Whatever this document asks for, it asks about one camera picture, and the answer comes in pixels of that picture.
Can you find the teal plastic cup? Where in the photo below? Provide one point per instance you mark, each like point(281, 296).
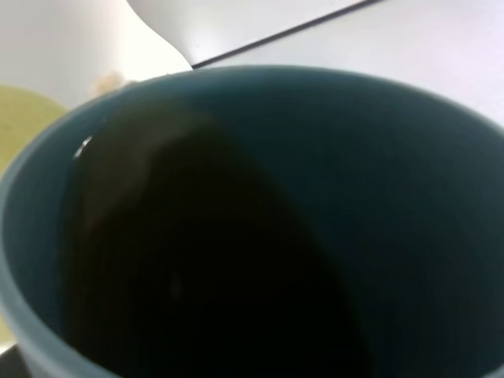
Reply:
point(258, 222)

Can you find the pale yellow-green plastic cup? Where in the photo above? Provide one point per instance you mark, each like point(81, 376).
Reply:
point(24, 114)

